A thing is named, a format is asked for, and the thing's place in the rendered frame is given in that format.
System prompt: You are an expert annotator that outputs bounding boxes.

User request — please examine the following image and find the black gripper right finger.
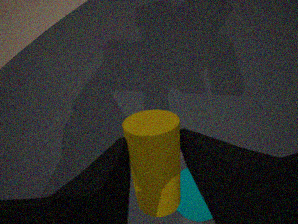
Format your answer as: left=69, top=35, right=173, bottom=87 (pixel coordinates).
left=180, top=128, right=298, bottom=224

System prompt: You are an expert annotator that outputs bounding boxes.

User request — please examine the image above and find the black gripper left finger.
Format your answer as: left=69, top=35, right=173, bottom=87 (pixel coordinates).
left=0, top=137, right=130, bottom=224

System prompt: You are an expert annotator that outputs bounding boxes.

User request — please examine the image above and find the yellow cylinder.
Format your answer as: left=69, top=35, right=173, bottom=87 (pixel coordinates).
left=122, top=109, right=181, bottom=217

